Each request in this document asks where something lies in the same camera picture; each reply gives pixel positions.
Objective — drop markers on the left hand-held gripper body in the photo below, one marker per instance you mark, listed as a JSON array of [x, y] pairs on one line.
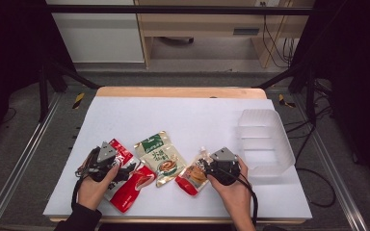
[[101, 160]]

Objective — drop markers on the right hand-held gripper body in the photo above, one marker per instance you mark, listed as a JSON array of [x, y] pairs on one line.
[[224, 166]]

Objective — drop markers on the person's right hand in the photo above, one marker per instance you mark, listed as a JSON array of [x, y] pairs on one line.
[[234, 195]]

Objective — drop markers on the person's left hand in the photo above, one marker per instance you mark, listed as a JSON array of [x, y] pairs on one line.
[[93, 192]]

